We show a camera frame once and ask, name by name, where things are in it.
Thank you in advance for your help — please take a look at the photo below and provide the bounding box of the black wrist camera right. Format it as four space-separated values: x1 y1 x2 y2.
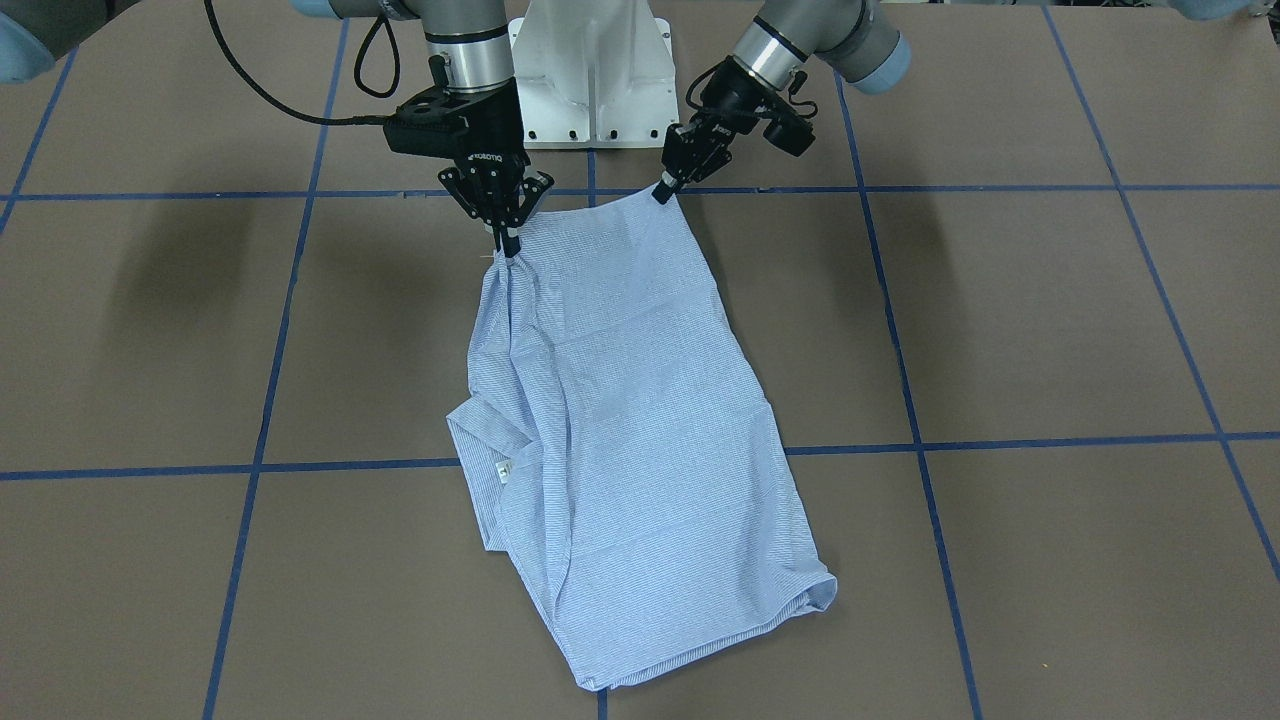
383 87 472 159

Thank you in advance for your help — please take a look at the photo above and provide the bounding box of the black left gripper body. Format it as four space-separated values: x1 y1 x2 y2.
662 58 771 186

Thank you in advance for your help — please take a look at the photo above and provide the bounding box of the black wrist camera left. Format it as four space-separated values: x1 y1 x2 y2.
762 97 818 158

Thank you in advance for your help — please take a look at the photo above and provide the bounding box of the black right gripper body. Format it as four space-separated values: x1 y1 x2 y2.
440 79 554 225

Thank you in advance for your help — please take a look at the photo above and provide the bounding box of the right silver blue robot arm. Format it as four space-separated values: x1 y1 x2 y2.
292 1 554 258

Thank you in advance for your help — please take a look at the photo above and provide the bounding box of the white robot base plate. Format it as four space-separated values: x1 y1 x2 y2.
509 1 678 150

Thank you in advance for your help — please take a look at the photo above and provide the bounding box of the light blue striped shirt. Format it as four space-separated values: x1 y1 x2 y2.
447 190 838 691

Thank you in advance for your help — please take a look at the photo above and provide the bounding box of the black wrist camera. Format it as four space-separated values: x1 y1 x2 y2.
383 87 472 159
762 97 818 158

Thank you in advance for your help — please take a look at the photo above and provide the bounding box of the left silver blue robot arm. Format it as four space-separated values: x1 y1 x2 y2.
652 1 913 204

